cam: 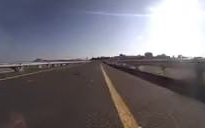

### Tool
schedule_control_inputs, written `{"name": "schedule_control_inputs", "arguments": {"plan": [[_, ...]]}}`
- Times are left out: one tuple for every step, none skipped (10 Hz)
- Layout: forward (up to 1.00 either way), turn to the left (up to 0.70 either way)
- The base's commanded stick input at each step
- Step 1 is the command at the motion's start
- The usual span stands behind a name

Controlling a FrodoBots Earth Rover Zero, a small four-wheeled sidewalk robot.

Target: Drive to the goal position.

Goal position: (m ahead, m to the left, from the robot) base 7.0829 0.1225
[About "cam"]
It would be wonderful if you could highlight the yellow painted line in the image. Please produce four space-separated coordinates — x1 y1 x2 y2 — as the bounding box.
99 63 140 128

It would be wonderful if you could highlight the distant row of trees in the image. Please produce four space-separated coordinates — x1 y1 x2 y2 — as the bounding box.
89 51 205 61

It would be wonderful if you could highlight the grey asphalt road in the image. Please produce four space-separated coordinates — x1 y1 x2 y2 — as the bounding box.
0 60 205 128

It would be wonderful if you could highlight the distant hill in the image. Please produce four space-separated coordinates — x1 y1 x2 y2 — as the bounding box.
32 58 86 63

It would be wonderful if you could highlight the grey guardrail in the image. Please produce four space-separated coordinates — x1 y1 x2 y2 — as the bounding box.
102 59 205 108

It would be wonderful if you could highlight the white guardrail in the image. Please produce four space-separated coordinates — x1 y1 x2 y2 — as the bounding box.
0 60 91 73

